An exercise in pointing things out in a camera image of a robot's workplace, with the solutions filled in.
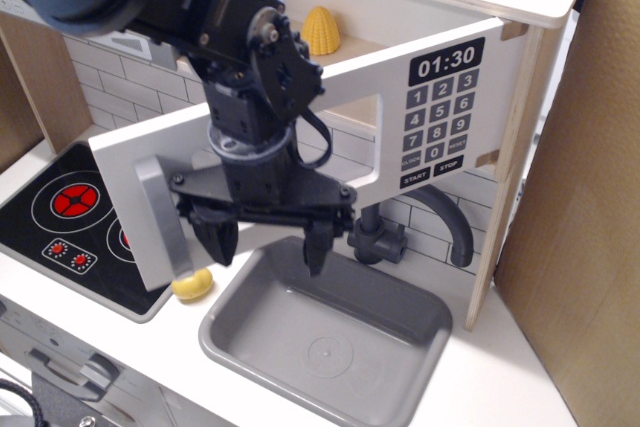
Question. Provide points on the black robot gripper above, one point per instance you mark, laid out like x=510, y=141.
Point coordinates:
x=266, y=184

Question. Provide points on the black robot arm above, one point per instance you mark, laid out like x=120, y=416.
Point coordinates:
x=258, y=80

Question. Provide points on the yellow toy potato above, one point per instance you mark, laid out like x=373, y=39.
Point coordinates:
x=193, y=286

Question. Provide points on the dark grey toy faucet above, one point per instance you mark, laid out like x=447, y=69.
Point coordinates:
x=426, y=220

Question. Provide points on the grey toy sink basin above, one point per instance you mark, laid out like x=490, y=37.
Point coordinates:
x=353, y=344

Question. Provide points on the black toy stovetop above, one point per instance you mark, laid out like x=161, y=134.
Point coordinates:
x=62, y=223

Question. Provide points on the yellow toy corn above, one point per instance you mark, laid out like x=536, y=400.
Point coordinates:
x=320, y=32

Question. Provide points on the brown cardboard panel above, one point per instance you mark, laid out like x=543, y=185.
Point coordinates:
x=569, y=270

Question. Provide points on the grey range hood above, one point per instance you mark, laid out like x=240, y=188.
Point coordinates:
x=124, y=43

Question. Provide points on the grey oven front handle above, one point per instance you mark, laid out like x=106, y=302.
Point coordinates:
x=89, y=382

